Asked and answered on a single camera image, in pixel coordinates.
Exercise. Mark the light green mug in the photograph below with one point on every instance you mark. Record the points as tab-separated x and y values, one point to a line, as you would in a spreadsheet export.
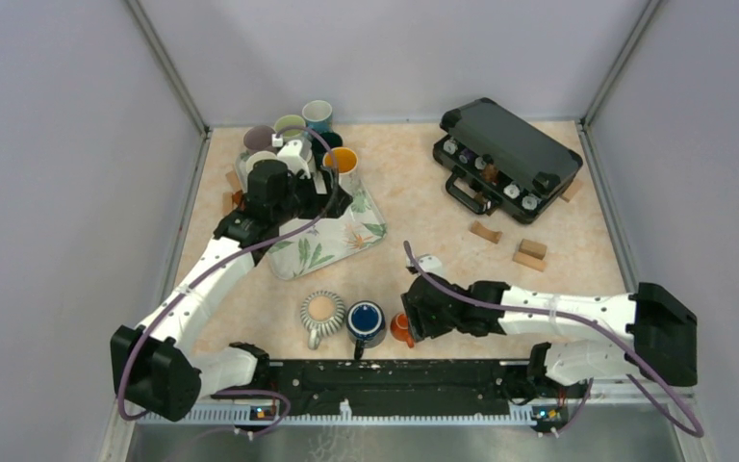
290	127

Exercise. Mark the navy blue mug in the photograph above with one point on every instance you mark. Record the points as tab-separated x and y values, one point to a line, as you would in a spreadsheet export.
366	327

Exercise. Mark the wooden block behind case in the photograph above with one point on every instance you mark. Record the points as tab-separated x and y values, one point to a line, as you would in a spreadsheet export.
572	190

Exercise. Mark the light blue mug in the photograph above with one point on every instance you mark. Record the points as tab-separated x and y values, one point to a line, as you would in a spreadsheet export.
318	115

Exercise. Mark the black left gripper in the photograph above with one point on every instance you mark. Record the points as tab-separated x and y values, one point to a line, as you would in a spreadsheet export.
331	204

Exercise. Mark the black poker chip case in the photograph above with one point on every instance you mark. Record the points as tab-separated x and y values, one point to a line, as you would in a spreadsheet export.
497	160

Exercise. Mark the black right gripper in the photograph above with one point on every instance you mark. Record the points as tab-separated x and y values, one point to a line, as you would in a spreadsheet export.
419	325

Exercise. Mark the small orange mug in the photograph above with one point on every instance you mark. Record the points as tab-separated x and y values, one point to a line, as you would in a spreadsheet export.
399	327

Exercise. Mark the wooden blocks beside tray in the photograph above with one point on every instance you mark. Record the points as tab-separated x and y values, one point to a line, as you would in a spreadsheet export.
232	199

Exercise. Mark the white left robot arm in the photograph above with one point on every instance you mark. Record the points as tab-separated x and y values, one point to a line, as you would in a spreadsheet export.
153	363

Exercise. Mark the clear floral glass jar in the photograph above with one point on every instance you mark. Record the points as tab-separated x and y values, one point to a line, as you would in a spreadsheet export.
345	161

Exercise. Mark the black mug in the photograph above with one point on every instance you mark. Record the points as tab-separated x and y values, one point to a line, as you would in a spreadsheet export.
257	157

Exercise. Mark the white floral tray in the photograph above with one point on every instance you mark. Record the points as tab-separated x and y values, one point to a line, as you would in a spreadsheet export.
330	240

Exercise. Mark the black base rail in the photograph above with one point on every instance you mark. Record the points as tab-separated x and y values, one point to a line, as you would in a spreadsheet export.
408	387

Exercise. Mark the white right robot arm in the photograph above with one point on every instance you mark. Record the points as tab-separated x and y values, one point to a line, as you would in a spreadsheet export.
649	331

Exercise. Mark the lilac purple mug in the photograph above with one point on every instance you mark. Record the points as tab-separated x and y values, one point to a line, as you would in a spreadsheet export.
259	138

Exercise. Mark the dark green mug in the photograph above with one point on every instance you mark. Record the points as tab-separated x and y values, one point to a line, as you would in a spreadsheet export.
332	139

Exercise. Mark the striped grey white mug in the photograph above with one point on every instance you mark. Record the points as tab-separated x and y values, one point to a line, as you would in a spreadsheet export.
322	314

